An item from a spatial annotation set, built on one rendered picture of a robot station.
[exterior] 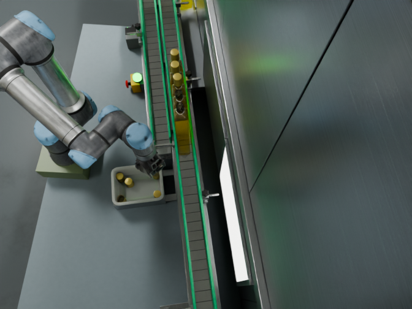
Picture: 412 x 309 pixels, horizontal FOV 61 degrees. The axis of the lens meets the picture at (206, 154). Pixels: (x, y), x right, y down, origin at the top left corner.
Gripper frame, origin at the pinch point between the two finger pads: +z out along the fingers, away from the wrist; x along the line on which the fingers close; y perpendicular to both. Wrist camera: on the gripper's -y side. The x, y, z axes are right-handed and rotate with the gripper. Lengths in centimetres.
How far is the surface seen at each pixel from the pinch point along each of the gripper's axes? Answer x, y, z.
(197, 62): 53, -30, 11
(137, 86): 25, -43, 18
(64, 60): 20, -149, 99
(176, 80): 28.1, -14.0, -16.8
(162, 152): 9.7, -4.7, 10.8
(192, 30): 65, -45, 11
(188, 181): 9.4, 12.4, 11.4
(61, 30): 35, -175, 99
